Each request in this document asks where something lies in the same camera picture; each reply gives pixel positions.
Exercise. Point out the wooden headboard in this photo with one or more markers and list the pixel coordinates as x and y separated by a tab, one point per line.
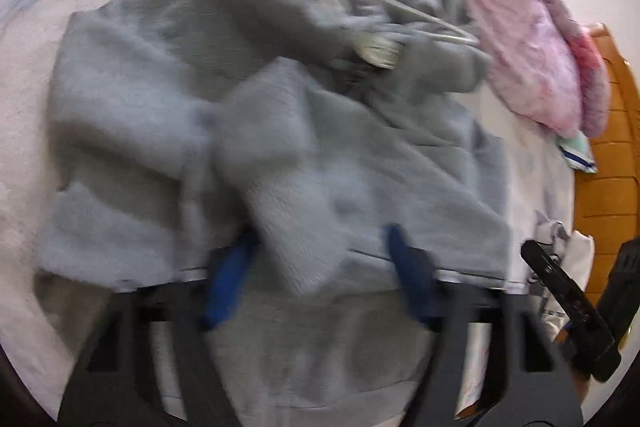
615	167

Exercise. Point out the grey hoodie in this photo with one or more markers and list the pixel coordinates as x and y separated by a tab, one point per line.
150	82

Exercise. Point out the purple pink floral quilt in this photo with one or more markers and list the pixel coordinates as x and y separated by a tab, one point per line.
520	47

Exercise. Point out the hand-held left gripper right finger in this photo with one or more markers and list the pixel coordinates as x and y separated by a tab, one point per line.
407	277

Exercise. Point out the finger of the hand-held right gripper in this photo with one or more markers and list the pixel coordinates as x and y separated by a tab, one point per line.
575	307

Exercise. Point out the white printed garment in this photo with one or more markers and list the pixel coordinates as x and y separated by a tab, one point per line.
575	257

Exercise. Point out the blue striped pillow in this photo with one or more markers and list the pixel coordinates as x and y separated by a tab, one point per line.
580	154

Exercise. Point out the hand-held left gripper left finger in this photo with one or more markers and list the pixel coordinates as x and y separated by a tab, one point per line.
227	277

